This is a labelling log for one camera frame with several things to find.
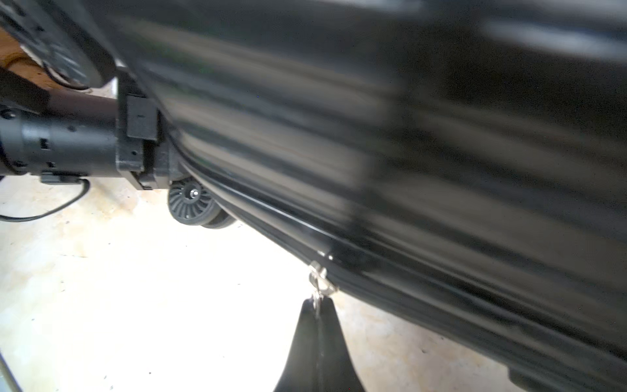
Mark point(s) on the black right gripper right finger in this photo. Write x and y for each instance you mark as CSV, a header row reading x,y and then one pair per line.
x,y
335,368

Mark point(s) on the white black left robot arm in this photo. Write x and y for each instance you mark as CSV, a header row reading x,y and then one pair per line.
x,y
68,133

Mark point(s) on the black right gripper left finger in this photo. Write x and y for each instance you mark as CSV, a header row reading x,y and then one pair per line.
x,y
300,373

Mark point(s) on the black hard-shell suitcase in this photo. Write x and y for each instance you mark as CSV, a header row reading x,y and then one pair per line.
x,y
460,164

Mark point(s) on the silver zipper pull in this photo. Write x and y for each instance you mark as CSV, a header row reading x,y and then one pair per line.
x,y
322,286

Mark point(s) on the brown teddy bear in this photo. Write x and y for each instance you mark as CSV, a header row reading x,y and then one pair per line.
x,y
14,59

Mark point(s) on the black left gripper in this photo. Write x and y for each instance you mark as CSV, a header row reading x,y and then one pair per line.
x,y
144,154

